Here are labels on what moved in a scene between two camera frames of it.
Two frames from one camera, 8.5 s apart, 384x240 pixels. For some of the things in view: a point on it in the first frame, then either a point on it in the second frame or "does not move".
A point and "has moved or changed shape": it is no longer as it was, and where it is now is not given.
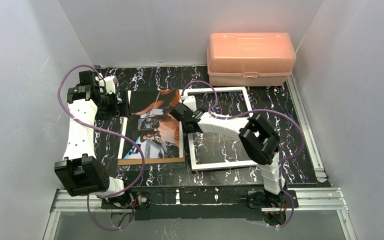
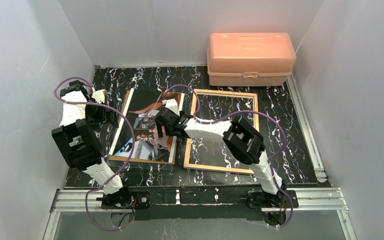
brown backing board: x=154 y=161 -> x=111 y=158
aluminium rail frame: x=327 y=198 does not move
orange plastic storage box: x=249 y=59 does not move
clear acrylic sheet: x=121 y=168 has moved or changed shape
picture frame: x=201 y=166 -> x=220 y=93
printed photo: x=160 y=136 does not move
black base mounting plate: x=189 y=203 does not move
